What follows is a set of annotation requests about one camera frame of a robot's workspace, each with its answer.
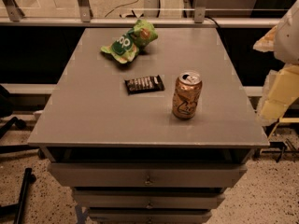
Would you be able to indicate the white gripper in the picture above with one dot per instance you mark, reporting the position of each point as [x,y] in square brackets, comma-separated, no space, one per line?
[288,37]

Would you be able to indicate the orange soda can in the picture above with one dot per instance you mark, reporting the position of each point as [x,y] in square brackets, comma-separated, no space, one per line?
[186,95]

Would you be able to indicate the yellow metal stand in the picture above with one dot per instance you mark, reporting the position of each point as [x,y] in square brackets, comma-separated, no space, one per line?
[283,138]

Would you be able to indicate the black candy bar wrapper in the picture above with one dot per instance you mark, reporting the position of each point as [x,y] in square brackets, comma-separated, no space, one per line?
[144,84]

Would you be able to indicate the green chip bag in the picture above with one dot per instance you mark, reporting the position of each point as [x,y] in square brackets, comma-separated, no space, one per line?
[128,46]

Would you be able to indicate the grey drawer cabinet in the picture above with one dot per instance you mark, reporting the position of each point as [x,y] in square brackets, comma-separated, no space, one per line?
[127,157]

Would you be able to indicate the grey metal railing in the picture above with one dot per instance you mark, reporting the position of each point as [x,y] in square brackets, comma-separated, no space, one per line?
[123,13]

